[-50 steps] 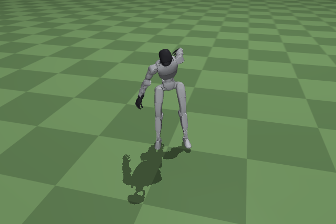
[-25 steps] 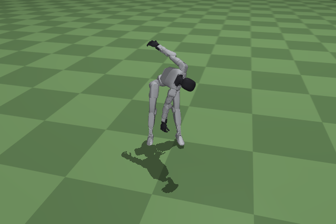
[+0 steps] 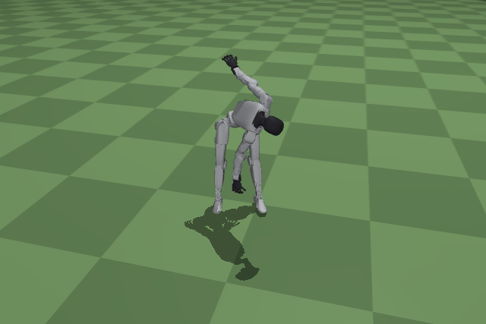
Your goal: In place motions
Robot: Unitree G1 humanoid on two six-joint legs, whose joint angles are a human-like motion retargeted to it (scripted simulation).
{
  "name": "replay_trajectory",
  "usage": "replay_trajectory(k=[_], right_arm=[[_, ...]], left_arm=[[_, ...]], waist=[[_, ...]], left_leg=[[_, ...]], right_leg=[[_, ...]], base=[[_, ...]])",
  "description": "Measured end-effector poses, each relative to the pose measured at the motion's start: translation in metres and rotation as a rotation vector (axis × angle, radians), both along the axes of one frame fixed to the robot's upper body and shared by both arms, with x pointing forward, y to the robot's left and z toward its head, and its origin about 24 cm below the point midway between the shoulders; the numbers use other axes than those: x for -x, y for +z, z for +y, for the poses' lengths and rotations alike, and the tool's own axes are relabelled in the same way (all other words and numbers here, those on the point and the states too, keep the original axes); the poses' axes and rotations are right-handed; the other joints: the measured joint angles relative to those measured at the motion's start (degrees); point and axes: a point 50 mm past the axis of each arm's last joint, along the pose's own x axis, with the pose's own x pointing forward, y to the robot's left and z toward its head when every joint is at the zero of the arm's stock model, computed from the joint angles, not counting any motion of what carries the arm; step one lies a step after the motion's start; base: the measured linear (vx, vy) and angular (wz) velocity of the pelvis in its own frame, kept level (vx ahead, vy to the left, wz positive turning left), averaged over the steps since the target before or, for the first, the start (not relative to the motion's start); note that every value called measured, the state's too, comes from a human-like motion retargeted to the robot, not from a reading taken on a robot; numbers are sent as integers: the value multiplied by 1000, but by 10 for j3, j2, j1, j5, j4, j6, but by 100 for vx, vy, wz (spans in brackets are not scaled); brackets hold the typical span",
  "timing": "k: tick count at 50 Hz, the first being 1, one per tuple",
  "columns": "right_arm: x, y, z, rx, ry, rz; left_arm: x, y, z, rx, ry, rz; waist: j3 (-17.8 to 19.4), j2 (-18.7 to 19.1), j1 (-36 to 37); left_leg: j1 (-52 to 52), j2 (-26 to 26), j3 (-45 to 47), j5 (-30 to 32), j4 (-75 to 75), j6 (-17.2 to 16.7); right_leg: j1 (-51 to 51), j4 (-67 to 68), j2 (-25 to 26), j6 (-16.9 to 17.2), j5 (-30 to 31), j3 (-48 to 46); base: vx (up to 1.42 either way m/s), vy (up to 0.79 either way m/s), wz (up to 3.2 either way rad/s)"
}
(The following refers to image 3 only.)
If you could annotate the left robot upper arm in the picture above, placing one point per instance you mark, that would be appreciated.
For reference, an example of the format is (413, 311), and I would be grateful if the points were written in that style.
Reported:
(264, 98)

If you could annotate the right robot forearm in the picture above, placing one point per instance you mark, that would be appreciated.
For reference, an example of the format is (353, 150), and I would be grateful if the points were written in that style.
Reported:
(238, 163)

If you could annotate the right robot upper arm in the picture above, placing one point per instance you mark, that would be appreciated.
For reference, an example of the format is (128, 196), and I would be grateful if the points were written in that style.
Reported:
(247, 140)

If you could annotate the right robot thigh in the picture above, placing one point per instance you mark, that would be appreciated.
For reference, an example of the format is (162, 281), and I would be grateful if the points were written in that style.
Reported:
(221, 139)

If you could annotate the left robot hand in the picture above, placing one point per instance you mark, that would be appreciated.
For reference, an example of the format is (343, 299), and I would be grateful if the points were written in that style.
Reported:
(231, 62)

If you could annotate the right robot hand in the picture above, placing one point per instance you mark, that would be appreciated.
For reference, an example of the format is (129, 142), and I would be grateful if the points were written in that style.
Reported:
(236, 186)

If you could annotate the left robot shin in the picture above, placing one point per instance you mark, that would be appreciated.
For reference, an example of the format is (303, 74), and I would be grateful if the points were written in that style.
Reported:
(256, 177)

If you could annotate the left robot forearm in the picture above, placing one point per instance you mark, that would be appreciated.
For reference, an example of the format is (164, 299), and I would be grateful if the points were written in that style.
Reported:
(243, 77)

